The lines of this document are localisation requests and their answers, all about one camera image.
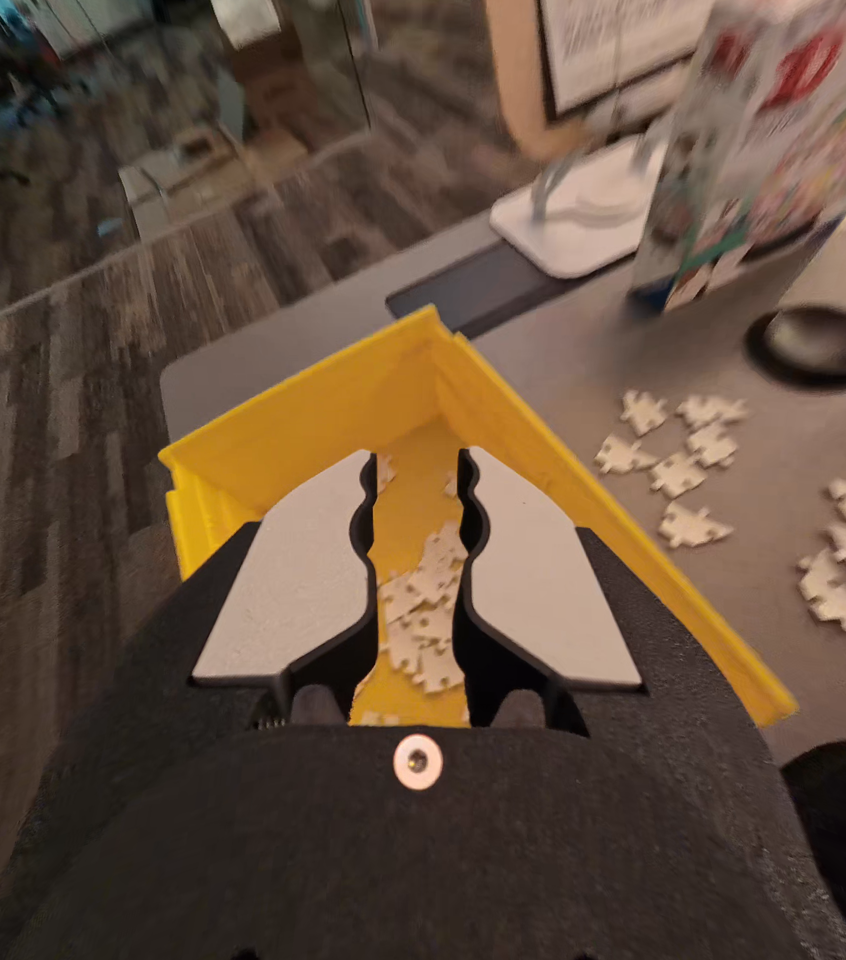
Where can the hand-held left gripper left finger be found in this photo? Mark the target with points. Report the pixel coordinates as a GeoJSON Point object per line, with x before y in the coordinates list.
{"type": "Point", "coordinates": [288, 600]}

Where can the wooden backing board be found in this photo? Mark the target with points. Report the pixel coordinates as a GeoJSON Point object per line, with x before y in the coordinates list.
{"type": "Point", "coordinates": [514, 76]}

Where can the white board stand base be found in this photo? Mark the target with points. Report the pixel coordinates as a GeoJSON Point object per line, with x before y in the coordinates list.
{"type": "Point", "coordinates": [582, 225]}

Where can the spread of white jigsaw pieces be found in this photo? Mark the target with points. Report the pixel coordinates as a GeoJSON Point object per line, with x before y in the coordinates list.
{"type": "Point", "coordinates": [678, 474]}

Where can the black ball stand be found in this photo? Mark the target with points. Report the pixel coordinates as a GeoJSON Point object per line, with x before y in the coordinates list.
{"type": "Point", "coordinates": [813, 346]}

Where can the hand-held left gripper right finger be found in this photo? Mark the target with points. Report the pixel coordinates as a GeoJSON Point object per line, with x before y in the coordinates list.
{"type": "Point", "coordinates": [544, 600]}

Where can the heap of white puzzle pieces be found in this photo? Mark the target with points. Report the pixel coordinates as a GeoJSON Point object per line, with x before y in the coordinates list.
{"type": "Point", "coordinates": [423, 600]}

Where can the white instruction sheet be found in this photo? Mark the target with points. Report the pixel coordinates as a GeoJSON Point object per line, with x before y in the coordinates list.
{"type": "Point", "coordinates": [619, 39]}

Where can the colourful puzzle box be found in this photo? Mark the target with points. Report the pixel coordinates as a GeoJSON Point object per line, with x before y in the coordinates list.
{"type": "Point", "coordinates": [768, 150]}

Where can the yellow plastic bin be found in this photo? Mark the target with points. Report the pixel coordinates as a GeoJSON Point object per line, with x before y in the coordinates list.
{"type": "Point", "coordinates": [303, 421]}

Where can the cardboard box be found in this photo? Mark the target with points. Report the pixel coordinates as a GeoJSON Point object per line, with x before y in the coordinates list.
{"type": "Point", "coordinates": [273, 90]}

